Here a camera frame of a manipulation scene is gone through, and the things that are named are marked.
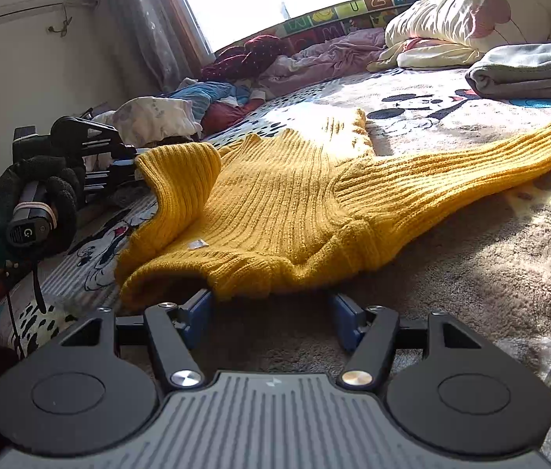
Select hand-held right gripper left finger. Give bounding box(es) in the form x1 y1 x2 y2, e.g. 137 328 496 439
61 289 216 394

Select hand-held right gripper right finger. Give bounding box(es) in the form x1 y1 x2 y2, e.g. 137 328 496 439
326 293 493 394

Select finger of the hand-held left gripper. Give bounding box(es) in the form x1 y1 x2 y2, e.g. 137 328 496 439
85 154 140 194

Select yellow knit sweater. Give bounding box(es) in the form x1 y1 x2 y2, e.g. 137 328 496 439
114 107 551 311

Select folded grey clothes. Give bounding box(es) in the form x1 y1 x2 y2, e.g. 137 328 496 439
465 43 551 101

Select white patterned cloth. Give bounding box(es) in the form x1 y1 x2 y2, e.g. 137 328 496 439
94 97 204 150

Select blue garment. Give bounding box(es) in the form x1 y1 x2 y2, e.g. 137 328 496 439
165 81 257 124

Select sheer curtain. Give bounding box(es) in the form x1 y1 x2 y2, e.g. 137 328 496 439
91 0 210 95

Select cartoon printed bed sheet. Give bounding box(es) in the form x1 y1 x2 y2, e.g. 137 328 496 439
9 66 551 469

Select dark red dotted cloth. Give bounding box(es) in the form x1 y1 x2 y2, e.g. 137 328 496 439
201 34 292 82

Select purple blanket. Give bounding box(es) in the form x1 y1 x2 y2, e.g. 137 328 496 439
255 27 389 95

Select colourful alphabet mat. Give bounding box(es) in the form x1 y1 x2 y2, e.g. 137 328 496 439
274 0 428 41

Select white pillow with pink print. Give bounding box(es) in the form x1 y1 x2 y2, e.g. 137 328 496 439
368 0 551 72

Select black cable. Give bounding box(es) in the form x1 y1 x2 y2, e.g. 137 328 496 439
4 253 48 358

